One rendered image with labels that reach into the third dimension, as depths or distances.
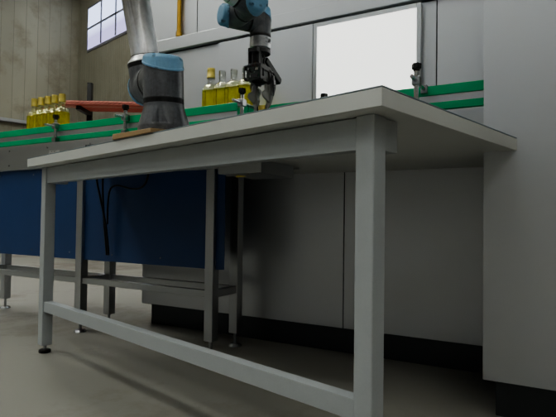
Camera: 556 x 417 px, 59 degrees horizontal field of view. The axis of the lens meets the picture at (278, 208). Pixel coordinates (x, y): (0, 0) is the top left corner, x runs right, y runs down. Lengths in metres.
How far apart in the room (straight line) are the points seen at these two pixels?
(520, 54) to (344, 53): 0.75
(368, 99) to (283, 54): 1.31
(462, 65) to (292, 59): 0.67
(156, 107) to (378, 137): 0.73
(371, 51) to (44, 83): 9.54
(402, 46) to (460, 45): 0.20
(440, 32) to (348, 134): 1.09
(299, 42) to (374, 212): 1.34
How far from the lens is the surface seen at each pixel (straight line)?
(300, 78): 2.07
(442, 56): 1.93
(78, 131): 2.48
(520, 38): 1.52
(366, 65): 1.98
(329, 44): 2.06
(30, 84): 10.98
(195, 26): 2.50
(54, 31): 11.45
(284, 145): 1.03
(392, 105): 0.88
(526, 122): 1.46
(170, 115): 1.43
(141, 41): 1.62
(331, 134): 0.95
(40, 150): 2.66
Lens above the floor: 0.52
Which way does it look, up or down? 1 degrees up
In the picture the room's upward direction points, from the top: 1 degrees clockwise
